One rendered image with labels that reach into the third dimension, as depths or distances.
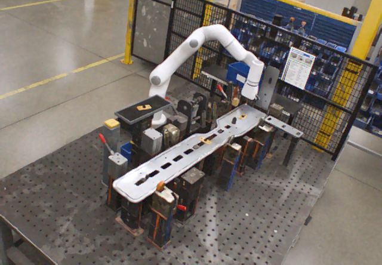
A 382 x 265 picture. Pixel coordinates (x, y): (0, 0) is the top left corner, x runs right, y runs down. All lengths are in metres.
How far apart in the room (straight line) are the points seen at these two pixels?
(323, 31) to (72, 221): 3.34
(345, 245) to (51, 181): 2.49
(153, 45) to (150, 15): 0.40
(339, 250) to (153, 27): 3.55
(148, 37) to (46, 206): 3.45
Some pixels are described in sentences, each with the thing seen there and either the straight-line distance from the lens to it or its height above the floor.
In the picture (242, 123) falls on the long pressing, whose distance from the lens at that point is 2.60.
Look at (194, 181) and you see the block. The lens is 1.96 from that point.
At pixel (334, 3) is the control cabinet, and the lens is 8.97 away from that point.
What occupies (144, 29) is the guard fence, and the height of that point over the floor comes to 0.60.
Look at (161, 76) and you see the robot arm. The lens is 2.55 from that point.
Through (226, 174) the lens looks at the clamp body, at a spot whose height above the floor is 0.82.
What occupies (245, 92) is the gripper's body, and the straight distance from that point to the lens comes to 2.57.
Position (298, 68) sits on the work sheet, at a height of 1.30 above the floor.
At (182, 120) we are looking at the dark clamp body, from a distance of 2.33.
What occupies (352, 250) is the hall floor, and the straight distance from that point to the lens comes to 3.53.
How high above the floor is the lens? 2.31
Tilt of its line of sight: 32 degrees down
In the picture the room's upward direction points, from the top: 12 degrees clockwise
